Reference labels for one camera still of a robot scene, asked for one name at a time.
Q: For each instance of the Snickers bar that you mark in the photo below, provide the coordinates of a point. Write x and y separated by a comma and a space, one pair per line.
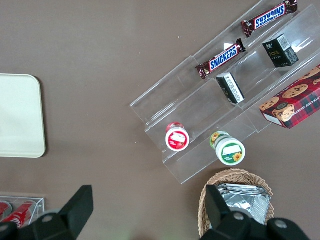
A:
222, 58
270, 17

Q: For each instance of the light wicker basket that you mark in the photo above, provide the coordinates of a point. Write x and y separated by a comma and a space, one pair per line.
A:
240, 176

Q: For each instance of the clear acrylic bottle rack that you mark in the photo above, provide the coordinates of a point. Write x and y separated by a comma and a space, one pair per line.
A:
40, 207

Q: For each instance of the red lid cup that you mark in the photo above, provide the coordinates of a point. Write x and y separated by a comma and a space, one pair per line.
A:
177, 140

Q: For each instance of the green lid cup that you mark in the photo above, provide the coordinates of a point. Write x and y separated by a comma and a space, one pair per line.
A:
230, 151

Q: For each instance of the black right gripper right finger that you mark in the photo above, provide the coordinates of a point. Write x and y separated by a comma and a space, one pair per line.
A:
216, 210

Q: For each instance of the clear acrylic stepped shelf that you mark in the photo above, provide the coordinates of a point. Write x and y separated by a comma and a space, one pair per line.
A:
195, 105
307, 32

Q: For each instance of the small black box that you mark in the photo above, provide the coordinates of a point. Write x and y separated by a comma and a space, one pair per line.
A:
231, 87
280, 53

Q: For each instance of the silver foil container stack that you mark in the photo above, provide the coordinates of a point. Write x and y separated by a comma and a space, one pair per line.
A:
250, 202

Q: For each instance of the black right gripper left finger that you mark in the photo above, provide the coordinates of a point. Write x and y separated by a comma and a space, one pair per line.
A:
77, 212

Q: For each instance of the cream plastic tray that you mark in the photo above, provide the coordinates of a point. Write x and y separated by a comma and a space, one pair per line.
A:
20, 115

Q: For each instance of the red plaid cookie box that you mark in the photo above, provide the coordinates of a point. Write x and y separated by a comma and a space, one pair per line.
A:
295, 100

